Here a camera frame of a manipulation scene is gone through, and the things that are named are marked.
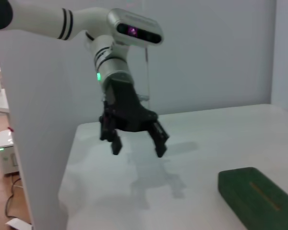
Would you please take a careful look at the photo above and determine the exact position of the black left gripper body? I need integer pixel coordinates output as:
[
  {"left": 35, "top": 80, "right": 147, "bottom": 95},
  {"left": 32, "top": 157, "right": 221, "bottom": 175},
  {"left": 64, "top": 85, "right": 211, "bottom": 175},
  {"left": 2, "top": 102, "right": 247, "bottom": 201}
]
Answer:
[{"left": 103, "top": 79, "right": 158, "bottom": 133}]

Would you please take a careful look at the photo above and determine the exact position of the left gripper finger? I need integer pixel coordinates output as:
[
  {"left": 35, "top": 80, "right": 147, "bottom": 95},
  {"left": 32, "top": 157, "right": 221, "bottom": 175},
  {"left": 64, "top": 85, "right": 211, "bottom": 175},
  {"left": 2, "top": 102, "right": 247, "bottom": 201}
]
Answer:
[
  {"left": 98, "top": 100, "right": 123, "bottom": 156},
  {"left": 146, "top": 119, "right": 170, "bottom": 158}
]

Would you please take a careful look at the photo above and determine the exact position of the green glasses case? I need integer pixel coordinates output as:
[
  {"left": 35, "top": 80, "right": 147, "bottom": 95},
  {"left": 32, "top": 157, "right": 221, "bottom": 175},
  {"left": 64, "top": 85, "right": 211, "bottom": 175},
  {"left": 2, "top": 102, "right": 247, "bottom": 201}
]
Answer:
[{"left": 217, "top": 167, "right": 288, "bottom": 230}]

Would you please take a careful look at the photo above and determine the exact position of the white device with green light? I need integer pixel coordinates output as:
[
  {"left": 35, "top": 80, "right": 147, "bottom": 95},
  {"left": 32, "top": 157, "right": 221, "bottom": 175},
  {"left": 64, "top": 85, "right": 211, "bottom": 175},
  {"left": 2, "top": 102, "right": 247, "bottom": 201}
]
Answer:
[{"left": 0, "top": 129, "right": 21, "bottom": 177}]

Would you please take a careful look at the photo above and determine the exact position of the white paper sheet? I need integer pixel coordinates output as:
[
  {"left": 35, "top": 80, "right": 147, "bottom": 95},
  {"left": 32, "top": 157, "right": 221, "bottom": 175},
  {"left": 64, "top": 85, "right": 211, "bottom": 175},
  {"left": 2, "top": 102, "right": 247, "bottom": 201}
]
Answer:
[{"left": 4, "top": 218, "right": 33, "bottom": 230}]

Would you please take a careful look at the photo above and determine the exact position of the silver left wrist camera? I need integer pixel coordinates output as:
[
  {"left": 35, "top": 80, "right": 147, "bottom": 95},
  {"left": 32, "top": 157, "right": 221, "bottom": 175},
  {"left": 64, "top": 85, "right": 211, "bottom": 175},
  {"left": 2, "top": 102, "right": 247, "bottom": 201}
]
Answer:
[{"left": 107, "top": 8, "right": 164, "bottom": 46}]

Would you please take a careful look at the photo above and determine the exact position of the thin black floor cable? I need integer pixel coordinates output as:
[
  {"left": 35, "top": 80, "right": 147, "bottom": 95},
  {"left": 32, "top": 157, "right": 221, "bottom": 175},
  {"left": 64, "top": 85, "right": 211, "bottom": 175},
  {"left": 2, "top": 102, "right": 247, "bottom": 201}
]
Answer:
[{"left": 4, "top": 176, "right": 24, "bottom": 218}]

